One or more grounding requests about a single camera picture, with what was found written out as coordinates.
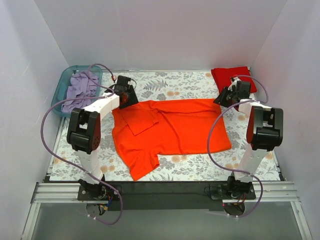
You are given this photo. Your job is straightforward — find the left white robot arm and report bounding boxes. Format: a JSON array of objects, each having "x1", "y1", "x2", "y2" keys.
[{"x1": 66, "y1": 75, "x2": 139, "y2": 200}]

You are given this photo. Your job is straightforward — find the orange t shirt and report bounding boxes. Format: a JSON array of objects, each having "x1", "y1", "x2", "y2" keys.
[{"x1": 112, "y1": 98, "x2": 232, "y2": 181}]

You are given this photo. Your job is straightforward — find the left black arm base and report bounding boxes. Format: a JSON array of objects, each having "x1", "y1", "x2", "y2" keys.
[{"x1": 77, "y1": 179, "x2": 119, "y2": 201}]

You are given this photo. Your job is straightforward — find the crumpled lavender t shirt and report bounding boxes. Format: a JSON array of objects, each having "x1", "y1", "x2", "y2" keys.
[{"x1": 61, "y1": 70, "x2": 100, "y2": 113}]

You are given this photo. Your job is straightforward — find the floral patterned table mat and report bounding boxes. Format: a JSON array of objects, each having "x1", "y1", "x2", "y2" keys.
[{"x1": 49, "y1": 70, "x2": 281, "y2": 182}]

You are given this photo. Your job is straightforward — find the aluminium rail frame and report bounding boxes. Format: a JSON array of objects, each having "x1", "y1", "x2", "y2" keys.
[{"x1": 21, "y1": 181, "x2": 312, "y2": 240}]

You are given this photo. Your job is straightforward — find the folded red t shirt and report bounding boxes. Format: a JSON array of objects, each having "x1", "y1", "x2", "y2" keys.
[{"x1": 211, "y1": 66, "x2": 251, "y2": 93}]

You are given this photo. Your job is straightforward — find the teal plastic bin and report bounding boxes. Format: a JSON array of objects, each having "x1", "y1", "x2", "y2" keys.
[{"x1": 51, "y1": 65, "x2": 103, "y2": 118}]

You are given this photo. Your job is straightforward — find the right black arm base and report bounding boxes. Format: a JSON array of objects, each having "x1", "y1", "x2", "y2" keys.
[{"x1": 203, "y1": 176, "x2": 256, "y2": 200}]

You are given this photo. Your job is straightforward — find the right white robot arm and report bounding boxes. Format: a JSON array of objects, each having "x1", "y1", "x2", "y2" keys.
[{"x1": 213, "y1": 77, "x2": 284, "y2": 199}]

